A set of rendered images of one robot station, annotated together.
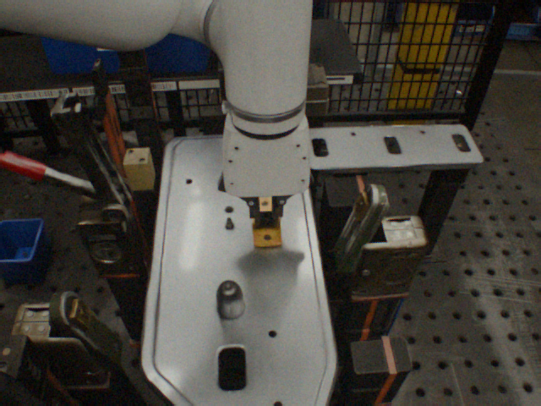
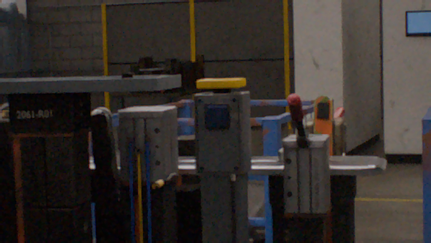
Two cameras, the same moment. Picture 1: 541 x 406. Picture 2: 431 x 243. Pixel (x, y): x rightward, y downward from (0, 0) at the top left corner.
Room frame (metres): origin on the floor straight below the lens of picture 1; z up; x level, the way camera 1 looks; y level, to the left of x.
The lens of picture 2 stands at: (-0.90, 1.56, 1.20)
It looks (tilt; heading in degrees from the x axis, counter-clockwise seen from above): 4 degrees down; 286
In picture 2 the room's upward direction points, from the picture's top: 2 degrees counter-clockwise
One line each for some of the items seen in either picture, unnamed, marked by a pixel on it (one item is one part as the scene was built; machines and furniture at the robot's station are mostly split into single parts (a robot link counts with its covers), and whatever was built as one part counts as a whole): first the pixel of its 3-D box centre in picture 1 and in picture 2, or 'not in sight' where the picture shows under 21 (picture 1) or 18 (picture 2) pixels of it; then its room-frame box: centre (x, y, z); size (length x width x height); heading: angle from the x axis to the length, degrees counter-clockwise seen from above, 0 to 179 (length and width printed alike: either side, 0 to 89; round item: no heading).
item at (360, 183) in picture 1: (342, 247); not in sight; (0.50, -0.13, 0.84); 0.11 x 0.10 x 0.28; 94
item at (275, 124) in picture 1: (264, 103); not in sight; (0.42, 0.00, 1.20); 0.09 x 0.08 x 0.03; 94
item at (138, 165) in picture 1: (158, 238); not in sight; (0.48, 0.18, 0.88); 0.04 x 0.04 x 0.36; 4
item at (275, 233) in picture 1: (265, 218); not in sight; (0.42, 0.00, 1.01); 0.08 x 0.04 x 0.01; 4
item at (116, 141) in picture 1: (133, 201); not in sight; (0.50, 0.21, 0.95); 0.03 x 0.01 x 0.50; 4
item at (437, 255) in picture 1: (434, 205); not in sight; (0.59, -0.32, 0.84); 0.11 x 0.06 x 0.29; 94
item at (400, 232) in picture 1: (371, 302); not in sight; (0.37, -0.16, 0.87); 0.12 x 0.09 x 0.35; 94
